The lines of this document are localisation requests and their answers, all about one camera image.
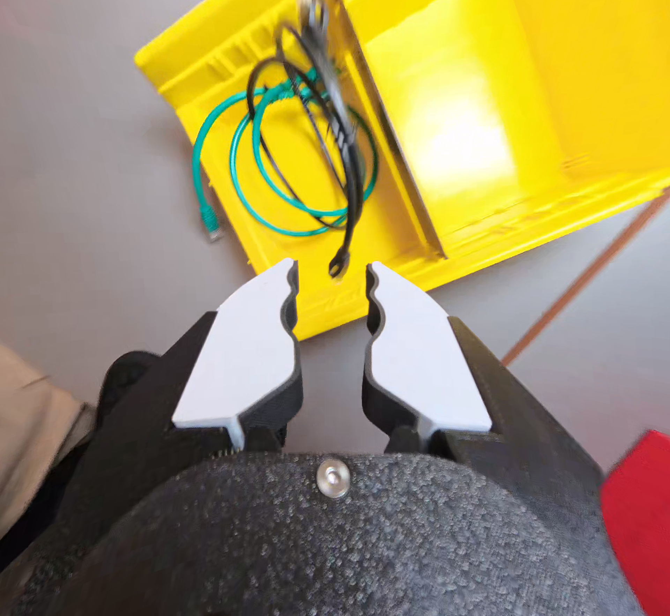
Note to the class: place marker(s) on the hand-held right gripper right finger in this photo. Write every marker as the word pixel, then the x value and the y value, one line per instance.
pixel 418 354

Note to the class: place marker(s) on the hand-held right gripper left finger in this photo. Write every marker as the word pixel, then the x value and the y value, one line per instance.
pixel 241 354

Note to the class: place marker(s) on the black ethernet adapter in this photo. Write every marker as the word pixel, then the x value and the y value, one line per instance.
pixel 356 181

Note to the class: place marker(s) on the red plastic bin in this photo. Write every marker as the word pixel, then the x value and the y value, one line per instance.
pixel 644 511

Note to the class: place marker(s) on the yellow plastic bin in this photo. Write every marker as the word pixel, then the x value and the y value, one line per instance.
pixel 576 103

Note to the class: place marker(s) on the black rounded object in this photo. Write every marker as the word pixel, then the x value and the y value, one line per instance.
pixel 125 372

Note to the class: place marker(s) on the dark bin divider panel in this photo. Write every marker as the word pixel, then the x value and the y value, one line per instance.
pixel 400 155

